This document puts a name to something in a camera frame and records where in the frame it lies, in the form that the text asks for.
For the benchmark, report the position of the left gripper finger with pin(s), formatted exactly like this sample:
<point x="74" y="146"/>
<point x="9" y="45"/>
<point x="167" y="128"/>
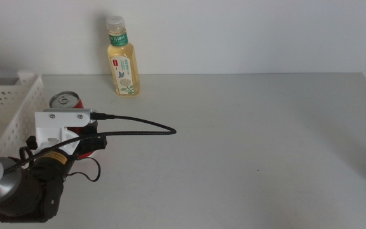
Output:
<point x="32" y="142"/>
<point x="90" y="128"/>

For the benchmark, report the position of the white perforated plastic basket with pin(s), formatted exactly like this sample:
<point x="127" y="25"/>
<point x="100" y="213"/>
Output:
<point x="30" y="78"/>

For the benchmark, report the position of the yellow tea bottle green label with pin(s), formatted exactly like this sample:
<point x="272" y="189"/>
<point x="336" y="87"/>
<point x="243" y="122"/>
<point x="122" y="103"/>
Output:
<point x="124" y="70"/>

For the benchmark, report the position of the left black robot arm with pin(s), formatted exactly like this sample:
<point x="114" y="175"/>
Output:
<point x="11" y="197"/>

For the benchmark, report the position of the red cola can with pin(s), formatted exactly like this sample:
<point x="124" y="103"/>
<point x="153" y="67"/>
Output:
<point x="65" y="98"/>

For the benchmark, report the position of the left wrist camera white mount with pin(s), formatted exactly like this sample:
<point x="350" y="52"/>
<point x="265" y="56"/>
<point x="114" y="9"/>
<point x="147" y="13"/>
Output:
<point x="62" y="119"/>

